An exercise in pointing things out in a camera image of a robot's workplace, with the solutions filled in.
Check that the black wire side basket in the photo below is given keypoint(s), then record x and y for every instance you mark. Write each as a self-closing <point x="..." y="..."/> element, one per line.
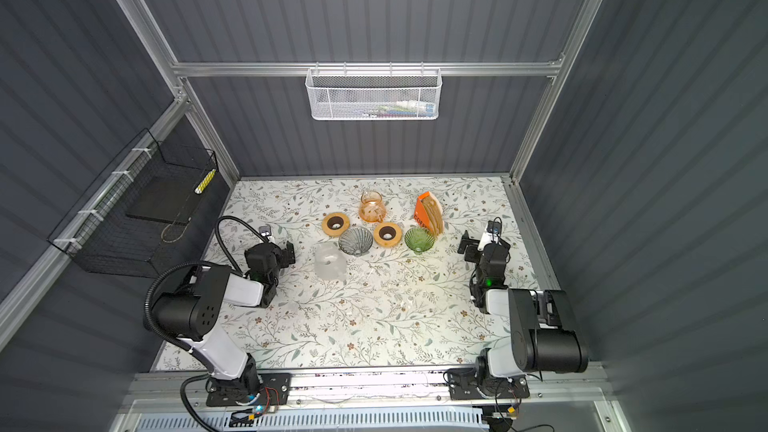
<point x="97" y="235"/>

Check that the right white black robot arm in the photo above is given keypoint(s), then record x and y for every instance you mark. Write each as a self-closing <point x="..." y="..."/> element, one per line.
<point x="542" y="333"/>

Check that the clear frosted glass dripper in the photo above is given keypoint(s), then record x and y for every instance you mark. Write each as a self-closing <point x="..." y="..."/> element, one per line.
<point x="330" y="262"/>

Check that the tubes in white basket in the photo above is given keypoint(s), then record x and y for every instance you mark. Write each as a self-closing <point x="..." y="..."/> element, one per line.
<point x="407" y="109"/>

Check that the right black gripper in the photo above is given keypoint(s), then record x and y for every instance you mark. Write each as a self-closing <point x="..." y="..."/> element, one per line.
<point x="475" y="246"/>

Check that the green glass dripper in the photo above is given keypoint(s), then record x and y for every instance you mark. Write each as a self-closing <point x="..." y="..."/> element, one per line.
<point x="419" y="239"/>

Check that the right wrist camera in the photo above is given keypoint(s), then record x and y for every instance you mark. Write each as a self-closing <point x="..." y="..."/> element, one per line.
<point x="493" y="229"/>

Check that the floral table mat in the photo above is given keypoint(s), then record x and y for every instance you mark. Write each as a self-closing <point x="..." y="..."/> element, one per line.
<point x="392" y="306"/>

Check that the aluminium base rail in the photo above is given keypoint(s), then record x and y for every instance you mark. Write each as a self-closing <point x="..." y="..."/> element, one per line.
<point x="407" y="386"/>

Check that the grey glass dripper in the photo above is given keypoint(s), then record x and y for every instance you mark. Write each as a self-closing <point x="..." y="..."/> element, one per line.
<point x="356" y="241"/>

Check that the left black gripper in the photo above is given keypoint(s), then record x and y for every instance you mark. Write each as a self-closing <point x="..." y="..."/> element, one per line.
<point x="283" y="254"/>

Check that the white wire wall basket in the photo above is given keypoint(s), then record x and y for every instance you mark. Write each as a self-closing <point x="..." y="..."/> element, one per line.
<point x="339" y="94"/>

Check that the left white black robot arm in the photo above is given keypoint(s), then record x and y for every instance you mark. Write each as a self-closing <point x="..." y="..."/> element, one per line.
<point x="183" y="304"/>

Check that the orange coffee filter holder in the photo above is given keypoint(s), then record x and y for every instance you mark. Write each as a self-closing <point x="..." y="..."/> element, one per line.
<point x="428" y="213"/>

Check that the black foam pad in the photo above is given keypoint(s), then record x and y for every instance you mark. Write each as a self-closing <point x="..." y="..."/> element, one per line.
<point x="166" y="200"/>

